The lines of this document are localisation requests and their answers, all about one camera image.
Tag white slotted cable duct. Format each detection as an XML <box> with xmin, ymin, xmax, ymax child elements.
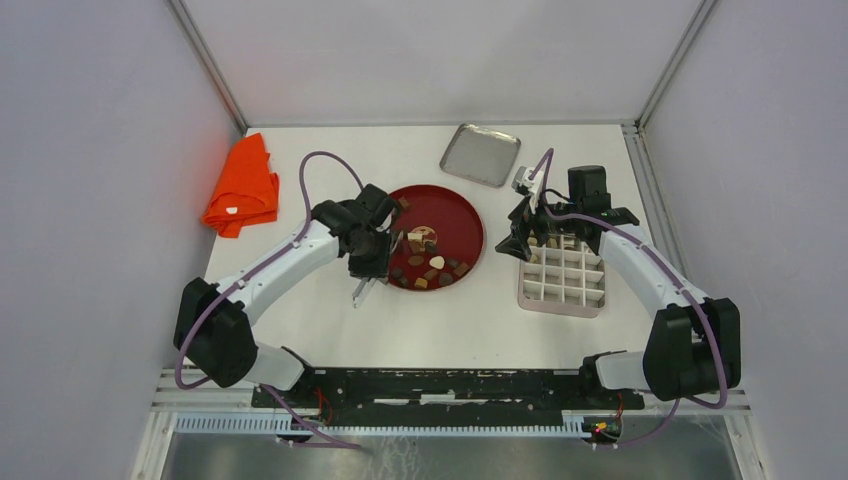
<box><xmin>175</xmin><ymin>413</ymin><xmax>588</xmax><ymax>439</ymax></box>

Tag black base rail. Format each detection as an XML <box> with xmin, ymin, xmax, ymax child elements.
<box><xmin>251</xmin><ymin>367</ymin><xmax>645</xmax><ymax>427</ymax></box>

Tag red round plate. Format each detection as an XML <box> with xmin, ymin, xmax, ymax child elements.
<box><xmin>388</xmin><ymin>184</ymin><xmax>485</xmax><ymax>292</ymax></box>

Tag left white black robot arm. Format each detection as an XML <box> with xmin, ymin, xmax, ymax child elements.
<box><xmin>173</xmin><ymin>184</ymin><xmax>401</xmax><ymax>408</ymax></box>

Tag pink tin box with dividers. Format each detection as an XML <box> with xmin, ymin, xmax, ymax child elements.
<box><xmin>517</xmin><ymin>234</ymin><xmax>606</xmax><ymax>318</ymax></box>

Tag silver tin lid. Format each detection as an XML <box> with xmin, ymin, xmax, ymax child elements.
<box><xmin>439</xmin><ymin>123</ymin><xmax>521</xmax><ymax>188</ymax></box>

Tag silver serving tongs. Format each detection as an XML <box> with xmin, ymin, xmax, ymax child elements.
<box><xmin>352</xmin><ymin>278</ymin><xmax>378</xmax><ymax>308</ymax></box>

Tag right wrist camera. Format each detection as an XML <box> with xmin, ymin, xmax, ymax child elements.
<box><xmin>511</xmin><ymin>166</ymin><xmax>544</xmax><ymax>196</ymax></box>

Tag orange folded cloth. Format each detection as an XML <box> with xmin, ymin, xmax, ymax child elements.
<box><xmin>201</xmin><ymin>133</ymin><xmax>279</xmax><ymax>238</ymax></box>

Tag brown chocolate piece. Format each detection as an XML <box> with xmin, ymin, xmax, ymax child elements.
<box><xmin>453</xmin><ymin>262</ymin><xmax>470</xmax><ymax>277</ymax></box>

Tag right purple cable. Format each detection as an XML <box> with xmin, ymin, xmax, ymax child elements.
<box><xmin>529</xmin><ymin>147</ymin><xmax>730</xmax><ymax>412</ymax></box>

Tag white heart chocolate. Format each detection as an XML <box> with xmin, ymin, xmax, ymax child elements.
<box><xmin>429</xmin><ymin>256</ymin><xmax>446</xmax><ymax>270</ymax></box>

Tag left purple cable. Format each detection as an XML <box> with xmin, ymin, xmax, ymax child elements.
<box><xmin>174</xmin><ymin>151</ymin><xmax>366</xmax><ymax>392</ymax></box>

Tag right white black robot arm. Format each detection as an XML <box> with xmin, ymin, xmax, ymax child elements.
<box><xmin>495</xmin><ymin>161</ymin><xmax>741</xmax><ymax>409</ymax></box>

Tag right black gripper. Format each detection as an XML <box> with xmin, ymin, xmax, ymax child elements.
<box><xmin>495</xmin><ymin>188</ymin><xmax>582</xmax><ymax>262</ymax></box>

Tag purple cable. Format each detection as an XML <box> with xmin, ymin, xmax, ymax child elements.
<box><xmin>174</xmin><ymin>151</ymin><xmax>366</xmax><ymax>392</ymax></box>
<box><xmin>529</xmin><ymin>147</ymin><xmax>730</xmax><ymax>412</ymax></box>

